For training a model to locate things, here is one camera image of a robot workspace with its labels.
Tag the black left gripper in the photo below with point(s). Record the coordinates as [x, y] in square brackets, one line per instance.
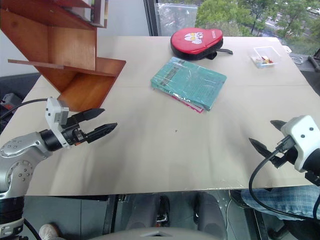
[73, 132]

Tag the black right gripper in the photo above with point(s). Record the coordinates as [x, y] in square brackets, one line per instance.
[282, 156]

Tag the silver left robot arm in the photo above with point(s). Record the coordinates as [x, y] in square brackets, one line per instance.
[17, 155]

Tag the wooden bookshelf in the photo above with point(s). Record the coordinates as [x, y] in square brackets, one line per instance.
[57, 47]

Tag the pink book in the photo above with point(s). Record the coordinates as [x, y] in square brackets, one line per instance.
[190, 102]

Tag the teal plastic-wrapped book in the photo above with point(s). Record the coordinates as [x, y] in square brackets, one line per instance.
[188, 81]

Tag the person's plaid trouser leg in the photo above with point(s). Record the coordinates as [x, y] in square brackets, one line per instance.
[280, 200]

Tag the colourful small items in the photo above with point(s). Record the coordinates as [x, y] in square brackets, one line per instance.
[265, 60]

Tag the clear plastic container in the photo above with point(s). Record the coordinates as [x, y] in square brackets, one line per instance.
[265, 57]

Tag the black robot right leg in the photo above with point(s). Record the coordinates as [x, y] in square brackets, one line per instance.
[212, 212]

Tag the black robot leg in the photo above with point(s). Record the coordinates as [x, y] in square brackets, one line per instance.
[212, 212]
[140, 212]

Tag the black robot left leg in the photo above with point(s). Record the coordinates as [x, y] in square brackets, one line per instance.
[140, 212]

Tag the red black paddle case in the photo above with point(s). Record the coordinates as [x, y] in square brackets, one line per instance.
[196, 43]

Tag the white shoe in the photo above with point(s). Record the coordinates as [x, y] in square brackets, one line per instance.
[48, 231]

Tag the grey robot body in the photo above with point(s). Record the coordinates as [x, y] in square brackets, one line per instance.
[160, 233]

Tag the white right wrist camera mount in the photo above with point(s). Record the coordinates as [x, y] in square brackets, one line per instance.
[300, 140]

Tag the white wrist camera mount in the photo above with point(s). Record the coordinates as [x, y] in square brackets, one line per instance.
[53, 112]
[300, 140]

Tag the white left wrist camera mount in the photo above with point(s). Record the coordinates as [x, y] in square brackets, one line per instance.
[53, 112]

